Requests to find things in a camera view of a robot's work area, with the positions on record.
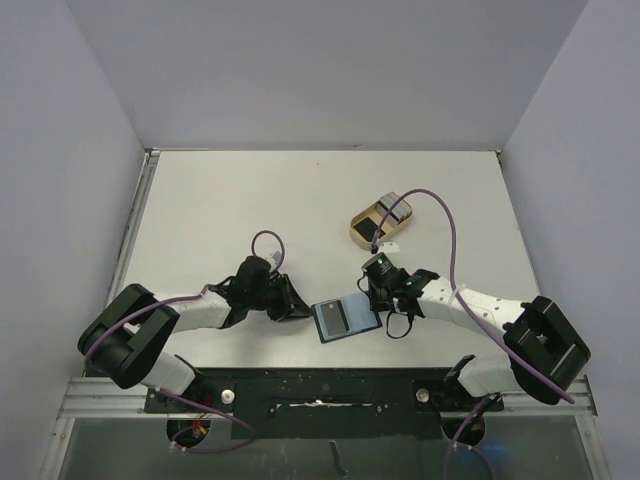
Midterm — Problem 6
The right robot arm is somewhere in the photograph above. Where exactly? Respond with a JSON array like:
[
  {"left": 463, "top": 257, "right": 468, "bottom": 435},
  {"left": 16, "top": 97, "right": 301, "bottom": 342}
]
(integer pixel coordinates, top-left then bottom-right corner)
[{"left": 362, "top": 253, "right": 591, "bottom": 409}]

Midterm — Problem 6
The aluminium front rail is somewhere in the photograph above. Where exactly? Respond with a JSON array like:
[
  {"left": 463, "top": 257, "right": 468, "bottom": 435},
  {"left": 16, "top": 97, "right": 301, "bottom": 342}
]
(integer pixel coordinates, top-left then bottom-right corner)
[{"left": 57, "top": 373, "right": 599, "bottom": 421}]

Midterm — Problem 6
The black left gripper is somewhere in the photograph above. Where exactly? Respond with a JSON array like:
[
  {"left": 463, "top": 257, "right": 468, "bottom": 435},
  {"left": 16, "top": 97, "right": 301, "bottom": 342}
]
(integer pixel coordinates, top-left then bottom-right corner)
[{"left": 247, "top": 273, "right": 312, "bottom": 321}]

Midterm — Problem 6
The aluminium rail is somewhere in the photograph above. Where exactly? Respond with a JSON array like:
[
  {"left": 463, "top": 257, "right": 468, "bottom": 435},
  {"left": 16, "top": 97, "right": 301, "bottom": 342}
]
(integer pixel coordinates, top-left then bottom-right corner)
[
  {"left": 57, "top": 373, "right": 599, "bottom": 421},
  {"left": 106, "top": 149, "right": 161, "bottom": 306}
]

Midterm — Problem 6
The beige oval tray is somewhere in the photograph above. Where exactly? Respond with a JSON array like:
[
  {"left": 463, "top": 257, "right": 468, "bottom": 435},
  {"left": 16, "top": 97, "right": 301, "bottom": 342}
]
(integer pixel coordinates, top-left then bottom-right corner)
[{"left": 349, "top": 199, "right": 413, "bottom": 250}]

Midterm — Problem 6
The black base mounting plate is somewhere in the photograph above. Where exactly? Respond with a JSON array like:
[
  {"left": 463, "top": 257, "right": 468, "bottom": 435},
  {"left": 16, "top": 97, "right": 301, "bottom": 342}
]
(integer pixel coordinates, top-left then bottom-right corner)
[{"left": 144, "top": 367, "right": 504, "bottom": 441}]

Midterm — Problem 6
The aluminium left side rail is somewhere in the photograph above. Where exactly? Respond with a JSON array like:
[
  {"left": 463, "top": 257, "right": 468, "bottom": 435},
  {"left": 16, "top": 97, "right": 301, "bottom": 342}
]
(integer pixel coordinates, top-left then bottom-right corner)
[{"left": 106, "top": 149, "right": 161, "bottom": 306}]

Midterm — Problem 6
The blue card holder wallet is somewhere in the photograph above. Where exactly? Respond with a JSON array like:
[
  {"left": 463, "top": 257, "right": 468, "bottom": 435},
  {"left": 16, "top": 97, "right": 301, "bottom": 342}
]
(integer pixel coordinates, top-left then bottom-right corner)
[{"left": 311, "top": 292, "right": 382, "bottom": 343}]

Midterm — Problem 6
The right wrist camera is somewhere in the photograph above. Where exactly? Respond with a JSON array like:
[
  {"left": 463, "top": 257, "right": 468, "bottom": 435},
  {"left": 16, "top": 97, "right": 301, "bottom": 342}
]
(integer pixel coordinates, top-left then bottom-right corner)
[{"left": 378, "top": 242, "right": 400, "bottom": 253}]

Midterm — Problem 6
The stack of cards in tray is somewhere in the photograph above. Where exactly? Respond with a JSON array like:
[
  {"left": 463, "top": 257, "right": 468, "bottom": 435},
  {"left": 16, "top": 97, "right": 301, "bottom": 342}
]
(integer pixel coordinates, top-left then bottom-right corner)
[{"left": 375, "top": 191, "right": 413, "bottom": 225}]

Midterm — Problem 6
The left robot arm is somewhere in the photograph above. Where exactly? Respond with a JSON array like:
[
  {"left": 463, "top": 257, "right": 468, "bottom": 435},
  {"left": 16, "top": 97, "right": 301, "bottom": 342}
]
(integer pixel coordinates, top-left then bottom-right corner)
[{"left": 77, "top": 255, "right": 312, "bottom": 411}]

